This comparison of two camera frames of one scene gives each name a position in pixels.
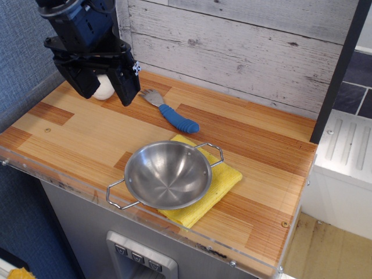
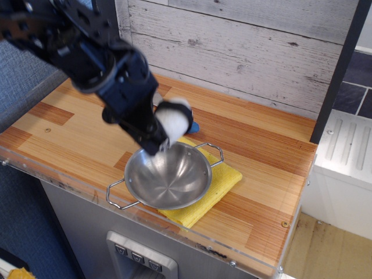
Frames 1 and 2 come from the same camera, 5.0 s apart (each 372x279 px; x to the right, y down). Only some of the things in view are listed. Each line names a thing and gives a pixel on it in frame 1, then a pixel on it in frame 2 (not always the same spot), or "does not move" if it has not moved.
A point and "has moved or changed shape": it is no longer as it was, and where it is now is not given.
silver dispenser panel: [130, 258] does not move
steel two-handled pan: [166, 175] does not move
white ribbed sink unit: [339, 191] does not move
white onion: [106, 90] has moved or changed shape
